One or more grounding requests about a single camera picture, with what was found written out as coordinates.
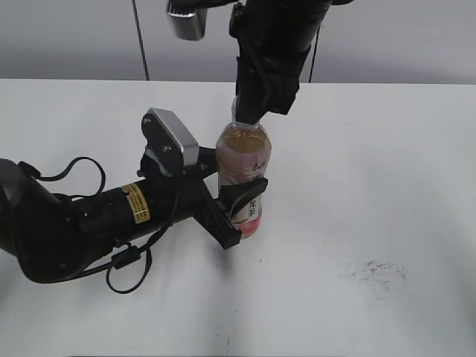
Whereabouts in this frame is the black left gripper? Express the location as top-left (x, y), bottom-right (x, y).
top-left (138, 147), bottom-right (268, 249)

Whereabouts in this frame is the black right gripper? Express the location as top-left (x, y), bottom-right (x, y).
top-left (229, 0), bottom-right (331, 124)

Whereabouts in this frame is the white bottle cap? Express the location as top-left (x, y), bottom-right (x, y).
top-left (231, 96), bottom-right (238, 122)

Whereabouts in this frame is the pink oolong tea bottle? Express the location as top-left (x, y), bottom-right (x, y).
top-left (216, 121), bottom-right (272, 238)

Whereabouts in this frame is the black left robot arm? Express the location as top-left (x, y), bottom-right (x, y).
top-left (1, 147), bottom-right (268, 284)

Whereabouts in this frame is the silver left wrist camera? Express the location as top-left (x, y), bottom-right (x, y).
top-left (141, 108), bottom-right (199, 177)

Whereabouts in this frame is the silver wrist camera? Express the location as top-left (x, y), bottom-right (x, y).
top-left (167, 1), bottom-right (208, 41)
top-left (141, 108), bottom-right (199, 177)

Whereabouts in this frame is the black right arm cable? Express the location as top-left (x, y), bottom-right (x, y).
top-left (306, 14), bottom-right (323, 84)

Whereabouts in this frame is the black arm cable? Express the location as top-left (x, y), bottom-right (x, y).
top-left (18, 155), bottom-right (172, 295)
top-left (306, 14), bottom-right (323, 84)

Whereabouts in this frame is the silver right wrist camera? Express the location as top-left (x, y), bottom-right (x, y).
top-left (167, 1), bottom-right (208, 41)

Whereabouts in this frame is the black hanging cable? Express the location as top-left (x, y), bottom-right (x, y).
top-left (131, 0), bottom-right (151, 81)

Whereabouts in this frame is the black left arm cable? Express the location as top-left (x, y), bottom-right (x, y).
top-left (18, 155), bottom-right (172, 295)

